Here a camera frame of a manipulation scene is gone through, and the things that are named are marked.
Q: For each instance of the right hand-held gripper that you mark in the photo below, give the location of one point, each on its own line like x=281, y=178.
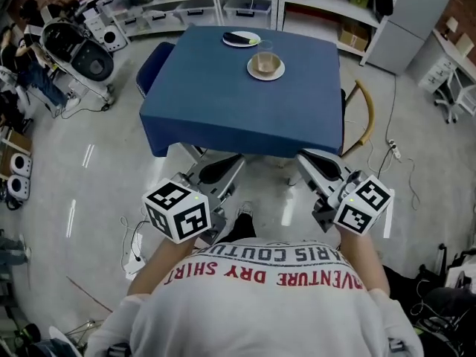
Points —
x=366, y=205

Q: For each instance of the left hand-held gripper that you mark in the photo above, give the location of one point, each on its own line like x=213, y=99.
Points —
x=175, y=214

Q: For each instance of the person's black trouser leg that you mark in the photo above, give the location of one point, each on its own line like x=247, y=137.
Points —
x=241, y=227

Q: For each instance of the white floor speaker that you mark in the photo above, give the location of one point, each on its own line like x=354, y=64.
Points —
x=18, y=187
x=20, y=164

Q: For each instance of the person's white shoe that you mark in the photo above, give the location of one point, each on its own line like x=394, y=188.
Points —
x=245, y=207

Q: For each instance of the cardboard box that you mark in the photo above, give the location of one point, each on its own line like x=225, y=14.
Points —
x=353, y=37

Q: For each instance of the white round speaker device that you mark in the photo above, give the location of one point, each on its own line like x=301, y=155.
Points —
x=112, y=37

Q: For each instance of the small desk lamp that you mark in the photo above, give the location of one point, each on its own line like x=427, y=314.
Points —
x=451, y=24

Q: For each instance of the white printed shirt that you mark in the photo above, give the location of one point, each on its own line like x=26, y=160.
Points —
x=253, y=311

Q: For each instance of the person's right forearm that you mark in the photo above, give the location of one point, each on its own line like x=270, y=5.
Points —
x=362, y=262

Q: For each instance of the white office chair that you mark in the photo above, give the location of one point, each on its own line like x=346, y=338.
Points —
x=448, y=102

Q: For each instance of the tan bowl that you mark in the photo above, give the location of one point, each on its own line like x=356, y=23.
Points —
x=260, y=67

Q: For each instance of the clear drinking glass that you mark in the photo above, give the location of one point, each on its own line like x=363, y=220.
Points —
x=265, y=56

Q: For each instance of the white shelf unit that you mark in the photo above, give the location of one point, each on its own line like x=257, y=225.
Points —
x=327, y=4
x=216, y=2

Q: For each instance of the white power strip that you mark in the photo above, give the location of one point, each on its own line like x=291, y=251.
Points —
x=394, y=148

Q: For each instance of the cream desk box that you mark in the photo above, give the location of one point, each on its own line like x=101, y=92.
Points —
x=465, y=44

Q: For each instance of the blue padded chair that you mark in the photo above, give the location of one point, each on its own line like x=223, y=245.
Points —
x=152, y=69

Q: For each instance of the row of clear storage bins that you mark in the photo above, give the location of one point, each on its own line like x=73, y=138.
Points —
x=197, y=13

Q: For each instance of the person's left forearm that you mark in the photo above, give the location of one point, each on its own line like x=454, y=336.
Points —
x=160, y=266

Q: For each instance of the black and white machine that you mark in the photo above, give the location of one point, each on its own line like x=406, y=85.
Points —
x=89, y=60

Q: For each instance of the grey table leg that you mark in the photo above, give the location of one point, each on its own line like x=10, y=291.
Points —
x=193, y=152

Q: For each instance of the white floor adapter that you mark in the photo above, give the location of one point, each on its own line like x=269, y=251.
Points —
x=132, y=268

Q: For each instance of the wooden curved-back chair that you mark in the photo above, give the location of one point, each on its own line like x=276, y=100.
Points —
x=368, y=106

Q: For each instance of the white refrigerator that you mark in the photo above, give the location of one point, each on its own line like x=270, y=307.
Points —
x=416, y=21

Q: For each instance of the dark purple eggplant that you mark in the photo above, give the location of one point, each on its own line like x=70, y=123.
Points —
x=236, y=38

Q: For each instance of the white desk with drawers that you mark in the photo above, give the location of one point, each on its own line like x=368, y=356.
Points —
x=439, y=69

